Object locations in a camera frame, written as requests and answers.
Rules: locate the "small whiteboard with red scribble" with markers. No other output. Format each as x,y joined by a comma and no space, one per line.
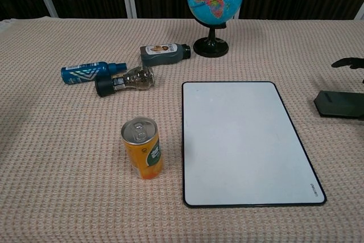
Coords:
241,140

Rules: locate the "orange drink can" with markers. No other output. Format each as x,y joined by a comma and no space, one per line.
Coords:
143,154

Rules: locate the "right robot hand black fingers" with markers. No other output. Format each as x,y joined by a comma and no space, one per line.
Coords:
355,63

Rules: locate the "clear grinder bottle black cap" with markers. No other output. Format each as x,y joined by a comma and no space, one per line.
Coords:
133,79

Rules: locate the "black whiteboard eraser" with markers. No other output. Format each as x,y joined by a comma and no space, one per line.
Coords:
341,103

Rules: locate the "blue spray bottle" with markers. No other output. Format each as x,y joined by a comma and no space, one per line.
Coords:
82,73

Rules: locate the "grey squeeze bottle portrait label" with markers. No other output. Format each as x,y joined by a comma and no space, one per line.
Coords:
162,55

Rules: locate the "beige woven tablecloth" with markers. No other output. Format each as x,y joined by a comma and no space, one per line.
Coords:
71,169

